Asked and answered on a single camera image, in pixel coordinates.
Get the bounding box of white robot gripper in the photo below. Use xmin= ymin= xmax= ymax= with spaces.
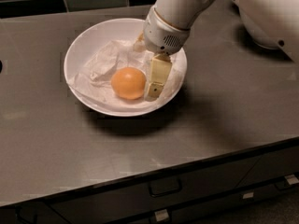
xmin=133 ymin=7 xmax=190 ymax=101

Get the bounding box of orange fruit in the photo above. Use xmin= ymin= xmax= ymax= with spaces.
xmin=111 ymin=67 xmax=146 ymax=100

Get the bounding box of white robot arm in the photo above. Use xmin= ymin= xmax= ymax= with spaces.
xmin=139 ymin=0 xmax=299 ymax=100

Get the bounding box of white ceramic bowl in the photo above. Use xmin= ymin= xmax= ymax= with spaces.
xmin=64 ymin=17 xmax=188 ymax=118

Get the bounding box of white fruit bowl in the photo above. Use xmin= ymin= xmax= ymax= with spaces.
xmin=239 ymin=9 xmax=278 ymax=49

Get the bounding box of crumpled white paper napkin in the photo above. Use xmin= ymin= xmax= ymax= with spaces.
xmin=64 ymin=40 xmax=187 ymax=117

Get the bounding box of dark upper drawer front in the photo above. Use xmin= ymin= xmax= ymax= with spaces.
xmin=53 ymin=158 xmax=256 ymax=224

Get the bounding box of dark drawer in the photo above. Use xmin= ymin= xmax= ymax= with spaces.
xmin=238 ymin=147 xmax=299 ymax=188
xmin=53 ymin=158 xmax=256 ymax=224
xmin=129 ymin=174 xmax=299 ymax=224

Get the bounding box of dark lower drawer front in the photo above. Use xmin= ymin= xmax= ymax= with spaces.
xmin=129 ymin=174 xmax=299 ymax=224

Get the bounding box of dark right drawer front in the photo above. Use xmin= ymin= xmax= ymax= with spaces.
xmin=238 ymin=147 xmax=299 ymax=188

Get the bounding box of black drawer handle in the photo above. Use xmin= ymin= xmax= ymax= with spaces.
xmin=149 ymin=178 xmax=182 ymax=198

